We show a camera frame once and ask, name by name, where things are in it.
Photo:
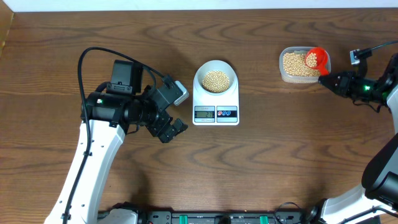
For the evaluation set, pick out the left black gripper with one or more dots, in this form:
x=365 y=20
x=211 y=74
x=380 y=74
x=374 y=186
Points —
x=155 y=127

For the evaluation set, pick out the white kitchen scale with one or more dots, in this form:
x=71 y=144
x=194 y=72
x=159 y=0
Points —
x=211 y=110

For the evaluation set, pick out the soybeans in container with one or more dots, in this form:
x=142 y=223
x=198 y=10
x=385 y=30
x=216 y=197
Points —
x=300 y=65

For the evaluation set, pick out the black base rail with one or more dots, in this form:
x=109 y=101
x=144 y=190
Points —
x=128 y=213

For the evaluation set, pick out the clear plastic bean container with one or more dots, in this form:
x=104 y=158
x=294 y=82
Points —
x=294 y=79

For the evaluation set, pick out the red measuring scoop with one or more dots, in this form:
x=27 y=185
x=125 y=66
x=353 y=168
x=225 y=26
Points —
x=317 y=59

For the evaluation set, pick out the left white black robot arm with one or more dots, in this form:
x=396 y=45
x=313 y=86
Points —
x=107 y=114

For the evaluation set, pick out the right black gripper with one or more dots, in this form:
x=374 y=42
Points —
x=345 y=84

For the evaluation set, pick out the soybeans in bowl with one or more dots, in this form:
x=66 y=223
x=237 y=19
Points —
x=215 y=81

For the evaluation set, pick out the white bowl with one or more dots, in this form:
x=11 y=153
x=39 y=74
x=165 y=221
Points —
x=215 y=65

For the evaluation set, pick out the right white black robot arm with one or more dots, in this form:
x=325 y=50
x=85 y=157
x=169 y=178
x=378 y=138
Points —
x=377 y=192

